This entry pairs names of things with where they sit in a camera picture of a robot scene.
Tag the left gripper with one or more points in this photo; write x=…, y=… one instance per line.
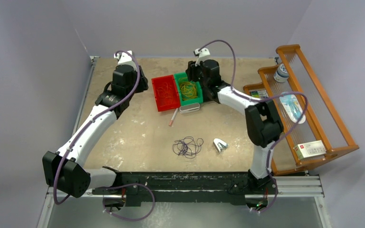
x=142, y=83

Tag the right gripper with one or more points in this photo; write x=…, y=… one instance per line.
x=191, y=71

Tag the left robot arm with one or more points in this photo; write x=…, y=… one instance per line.
x=64, y=169

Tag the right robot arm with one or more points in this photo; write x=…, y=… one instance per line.
x=264, y=126

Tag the green plastic bin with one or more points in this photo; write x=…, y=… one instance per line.
x=189, y=92

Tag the black plastic bin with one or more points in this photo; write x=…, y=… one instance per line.
x=210, y=94

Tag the red plastic bin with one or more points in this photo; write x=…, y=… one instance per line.
x=165, y=93

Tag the white grey stapler case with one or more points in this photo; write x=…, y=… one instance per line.
x=189, y=108

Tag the white marker orange cap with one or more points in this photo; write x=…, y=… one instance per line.
x=173, y=117

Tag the box of coloured markers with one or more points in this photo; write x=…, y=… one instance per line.
x=259, y=93

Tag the white round jar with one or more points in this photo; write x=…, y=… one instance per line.
x=281, y=75

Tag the blue white blister pack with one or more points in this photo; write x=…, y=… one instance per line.
x=292, y=107

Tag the wooden shelf rack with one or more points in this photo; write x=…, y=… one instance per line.
x=323, y=121

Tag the white label box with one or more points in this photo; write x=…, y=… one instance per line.
x=310, y=149

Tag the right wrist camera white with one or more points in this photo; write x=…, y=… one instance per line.
x=202, y=55

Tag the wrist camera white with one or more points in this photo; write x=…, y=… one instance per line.
x=202, y=55
x=124, y=58

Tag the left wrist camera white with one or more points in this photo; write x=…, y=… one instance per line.
x=124, y=58

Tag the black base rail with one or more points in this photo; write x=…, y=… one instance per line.
x=234, y=187

